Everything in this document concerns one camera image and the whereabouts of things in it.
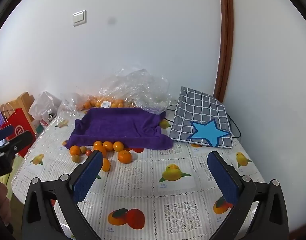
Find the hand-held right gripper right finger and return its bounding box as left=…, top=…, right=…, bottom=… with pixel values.
left=207, top=151, right=289, bottom=240

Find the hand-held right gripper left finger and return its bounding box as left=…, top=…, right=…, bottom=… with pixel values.
left=23, top=151, right=105, bottom=240

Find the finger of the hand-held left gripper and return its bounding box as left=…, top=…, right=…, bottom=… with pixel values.
left=0, top=131, right=37, bottom=156
left=0, top=124, right=15, bottom=142

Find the large orange mandarin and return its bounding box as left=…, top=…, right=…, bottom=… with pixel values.
left=117, top=150, right=132, bottom=164

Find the purple towel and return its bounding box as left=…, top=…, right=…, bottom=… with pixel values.
left=63, top=107, right=174, bottom=151

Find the person's left hand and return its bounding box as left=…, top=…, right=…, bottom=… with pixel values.
left=0, top=183, right=11, bottom=228

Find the red paper shopping bag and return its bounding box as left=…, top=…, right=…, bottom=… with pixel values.
left=0, top=102, right=37, bottom=158

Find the blue star cutout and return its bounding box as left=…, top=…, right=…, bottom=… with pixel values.
left=187, top=119, right=231, bottom=147

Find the white plastic bag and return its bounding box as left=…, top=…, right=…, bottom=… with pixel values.
left=29, top=91, right=62, bottom=127

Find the crumpled clear plastic bag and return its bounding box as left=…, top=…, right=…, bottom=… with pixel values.
left=56, top=92, right=86, bottom=128

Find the lace fruit print tablecloth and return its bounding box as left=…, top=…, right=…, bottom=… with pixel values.
left=9, top=115, right=268, bottom=240

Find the grey checked fabric cushion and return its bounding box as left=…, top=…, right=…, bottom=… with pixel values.
left=169, top=86, right=233, bottom=148

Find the clear plastic bag of mandarins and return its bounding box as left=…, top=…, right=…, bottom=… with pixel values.
left=80, top=67, right=172, bottom=114

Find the black cable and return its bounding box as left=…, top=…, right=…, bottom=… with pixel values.
left=165, top=100, right=242, bottom=138

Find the white wall light switch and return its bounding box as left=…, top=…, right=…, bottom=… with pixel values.
left=72, top=9, right=87, bottom=27

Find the brown wooden door frame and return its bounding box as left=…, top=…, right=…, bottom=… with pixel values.
left=213, top=0, right=234, bottom=103

